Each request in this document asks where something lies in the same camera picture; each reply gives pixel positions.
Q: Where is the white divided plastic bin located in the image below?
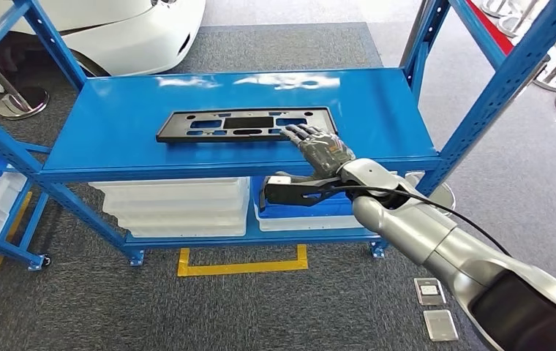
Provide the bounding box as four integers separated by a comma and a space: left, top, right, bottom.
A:
0, 170, 28, 238

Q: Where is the white car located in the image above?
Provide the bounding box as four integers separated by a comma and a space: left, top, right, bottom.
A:
0, 0, 207, 78

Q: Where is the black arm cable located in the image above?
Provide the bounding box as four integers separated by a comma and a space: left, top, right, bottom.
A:
316, 184, 511, 257

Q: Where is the silver floor outlet plate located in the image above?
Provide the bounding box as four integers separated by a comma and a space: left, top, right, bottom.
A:
422, 309, 459, 343
413, 277, 448, 307

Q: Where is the translucent white bin stack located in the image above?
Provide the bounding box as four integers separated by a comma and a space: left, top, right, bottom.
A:
89, 176, 251, 238

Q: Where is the red barrier belt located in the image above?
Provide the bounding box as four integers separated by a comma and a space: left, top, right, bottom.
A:
467, 0, 516, 55

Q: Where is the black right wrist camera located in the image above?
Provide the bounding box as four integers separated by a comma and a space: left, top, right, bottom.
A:
260, 172, 356, 211

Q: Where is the yellow U-shaped floor tape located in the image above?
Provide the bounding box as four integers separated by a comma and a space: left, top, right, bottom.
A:
177, 244, 309, 278

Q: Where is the black plastic panel part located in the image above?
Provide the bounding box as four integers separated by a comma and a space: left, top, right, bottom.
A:
155, 106, 339, 144

